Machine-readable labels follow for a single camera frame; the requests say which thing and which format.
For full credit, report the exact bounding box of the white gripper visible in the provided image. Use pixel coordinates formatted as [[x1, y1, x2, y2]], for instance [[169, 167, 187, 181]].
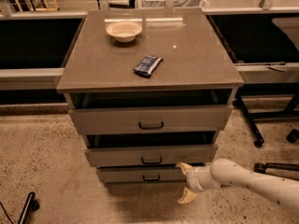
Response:
[[176, 162, 215, 204]]

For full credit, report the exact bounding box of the grey drawer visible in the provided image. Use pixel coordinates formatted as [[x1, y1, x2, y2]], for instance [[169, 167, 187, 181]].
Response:
[[97, 165, 186, 184], [85, 132, 218, 167], [69, 105, 233, 135]]

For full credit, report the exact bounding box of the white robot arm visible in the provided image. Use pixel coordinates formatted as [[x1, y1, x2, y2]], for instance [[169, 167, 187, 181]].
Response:
[[176, 159, 299, 214]]

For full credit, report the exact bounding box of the grey drawer cabinet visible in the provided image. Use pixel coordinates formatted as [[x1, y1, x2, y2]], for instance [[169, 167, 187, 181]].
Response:
[[56, 7, 245, 185]]

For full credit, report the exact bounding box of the black chair base leg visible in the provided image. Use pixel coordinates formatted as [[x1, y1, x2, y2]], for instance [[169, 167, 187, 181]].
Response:
[[253, 162, 299, 175]]

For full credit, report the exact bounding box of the blue snack packet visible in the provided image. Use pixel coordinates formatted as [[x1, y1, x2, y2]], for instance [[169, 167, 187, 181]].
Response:
[[134, 55, 164, 77]]

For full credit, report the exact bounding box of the black stand leg right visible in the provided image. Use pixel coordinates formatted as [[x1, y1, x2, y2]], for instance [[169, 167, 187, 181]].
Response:
[[235, 92, 299, 147]]

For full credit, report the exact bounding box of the black stand leg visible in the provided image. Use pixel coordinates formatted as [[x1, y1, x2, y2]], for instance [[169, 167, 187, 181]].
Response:
[[235, 92, 299, 147], [0, 191, 40, 224]]

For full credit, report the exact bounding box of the black stand leg left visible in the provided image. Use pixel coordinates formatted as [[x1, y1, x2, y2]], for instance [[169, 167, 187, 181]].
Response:
[[0, 191, 40, 224]]

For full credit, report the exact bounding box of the white ceramic bowl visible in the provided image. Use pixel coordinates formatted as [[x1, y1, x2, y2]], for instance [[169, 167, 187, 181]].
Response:
[[107, 21, 142, 43]]

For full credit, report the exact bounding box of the white wire basket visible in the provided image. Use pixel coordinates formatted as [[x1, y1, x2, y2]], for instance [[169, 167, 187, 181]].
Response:
[[136, 0, 209, 9]]

